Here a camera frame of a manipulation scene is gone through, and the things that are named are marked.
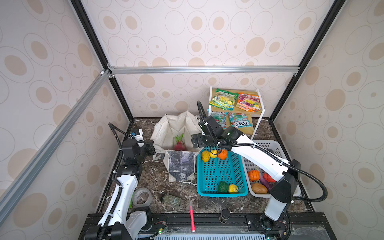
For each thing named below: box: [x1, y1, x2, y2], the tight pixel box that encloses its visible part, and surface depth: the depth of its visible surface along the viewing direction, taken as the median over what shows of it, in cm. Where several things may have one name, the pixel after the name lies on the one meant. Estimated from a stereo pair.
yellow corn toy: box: [201, 150, 210, 163], surface depth 94 cm
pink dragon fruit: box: [174, 133, 187, 151], surface depth 102 cm
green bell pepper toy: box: [217, 181, 229, 193], surface depth 81 cm
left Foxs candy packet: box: [210, 111, 228, 130], surface depth 97 cm
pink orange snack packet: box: [236, 92, 261, 113], surface depth 79 cm
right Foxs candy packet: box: [228, 112, 253, 129], surface depth 96 cm
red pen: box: [190, 205, 196, 233], surface depth 75 cm
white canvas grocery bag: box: [150, 110, 202, 182], surface depth 83 cm
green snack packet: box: [209, 88, 240, 111], surface depth 80 cm
